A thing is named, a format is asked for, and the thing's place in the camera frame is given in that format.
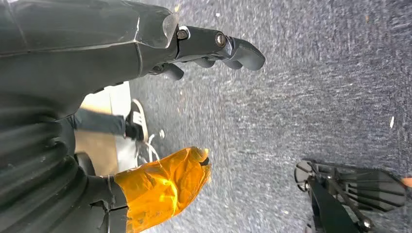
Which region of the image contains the person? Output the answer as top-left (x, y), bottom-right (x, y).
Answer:
top-left (66, 99), bottom-right (149, 142)

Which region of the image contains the beige white furniture panel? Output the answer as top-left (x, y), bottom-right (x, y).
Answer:
top-left (74, 81), bottom-right (139, 177)

